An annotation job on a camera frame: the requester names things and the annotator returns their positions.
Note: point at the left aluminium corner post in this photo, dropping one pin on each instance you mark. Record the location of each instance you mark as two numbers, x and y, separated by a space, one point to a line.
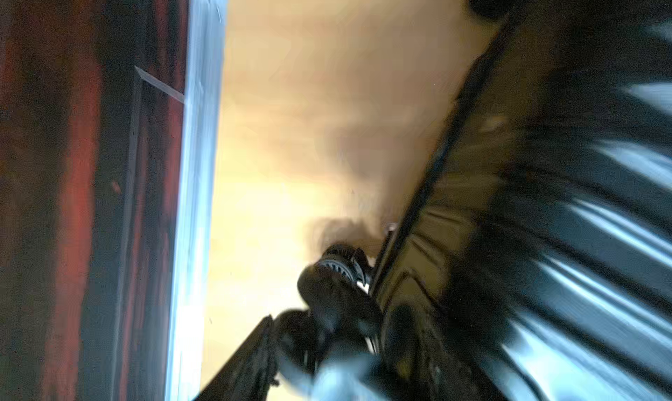
203 92

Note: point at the black hard-shell suitcase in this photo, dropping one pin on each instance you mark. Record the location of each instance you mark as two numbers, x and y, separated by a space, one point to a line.
534 260

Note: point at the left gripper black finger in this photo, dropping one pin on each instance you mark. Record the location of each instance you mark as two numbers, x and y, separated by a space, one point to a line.
250 372

